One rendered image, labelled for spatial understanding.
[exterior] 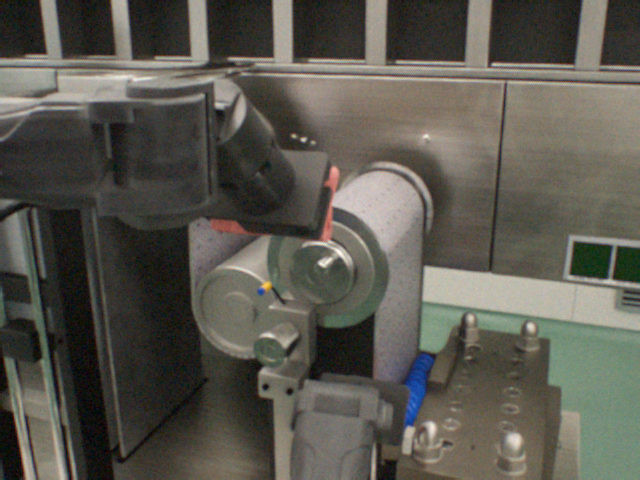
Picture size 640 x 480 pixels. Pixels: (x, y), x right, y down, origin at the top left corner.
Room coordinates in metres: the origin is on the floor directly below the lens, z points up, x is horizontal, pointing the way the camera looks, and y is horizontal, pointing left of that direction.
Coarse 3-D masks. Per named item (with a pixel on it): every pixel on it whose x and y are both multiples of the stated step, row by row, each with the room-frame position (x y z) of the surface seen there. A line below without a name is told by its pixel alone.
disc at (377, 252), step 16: (336, 208) 0.70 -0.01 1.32; (352, 224) 0.69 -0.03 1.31; (272, 240) 0.73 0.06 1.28; (336, 240) 0.70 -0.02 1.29; (368, 240) 0.69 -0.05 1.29; (272, 256) 0.73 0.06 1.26; (384, 256) 0.68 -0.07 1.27; (272, 272) 0.73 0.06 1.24; (384, 272) 0.68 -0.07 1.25; (352, 288) 0.69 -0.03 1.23; (384, 288) 0.68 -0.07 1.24; (368, 304) 0.69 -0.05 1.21; (320, 320) 0.71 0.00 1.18; (336, 320) 0.70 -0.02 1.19; (352, 320) 0.69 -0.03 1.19
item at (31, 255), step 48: (0, 240) 0.75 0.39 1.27; (48, 240) 0.68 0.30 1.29; (0, 288) 0.72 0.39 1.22; (48, 288) 0.68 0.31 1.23; (0, 336) 0.71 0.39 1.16; (48, 336) 0.70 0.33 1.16; (0, 384) 0.74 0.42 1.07; (48, 384) 0.70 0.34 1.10; (96, 384) 0.71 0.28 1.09; (0, 432) 0.73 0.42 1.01; (96, 432) 0.70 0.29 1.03
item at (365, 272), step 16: (336, 224) 0.70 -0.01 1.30; (288, 240) 0.72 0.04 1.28; (352, 240) 0.69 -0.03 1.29; (288, 256) 0.72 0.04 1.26; (368, 256) 0.68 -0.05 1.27; (288, 272) 0.72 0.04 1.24; (368, 272) 0.68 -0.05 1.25; (288, 288) 0.72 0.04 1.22; (368, 288) 0.68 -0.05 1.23; (336, 304) 0.70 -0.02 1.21; (352, 304) 0.69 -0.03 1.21
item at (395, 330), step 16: (416, 272) 0.88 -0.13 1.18; (400, 288) 0.79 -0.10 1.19; (416, 288) 0.89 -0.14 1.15; (400, 304) 0.79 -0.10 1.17; (416, 304) 0.89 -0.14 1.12; (384, 320) 0.71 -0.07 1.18; (400, 320) 0.80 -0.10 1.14; (416, 320) 0.90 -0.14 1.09; (384, 336) 0.72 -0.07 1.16; (400, 336) 0.80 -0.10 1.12; (416, 336) 0.91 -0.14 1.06; (384, 352) 0.72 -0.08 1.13; (400, 352) 0.80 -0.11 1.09; (384, 368) 0.72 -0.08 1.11; (400, 368) 0.81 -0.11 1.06
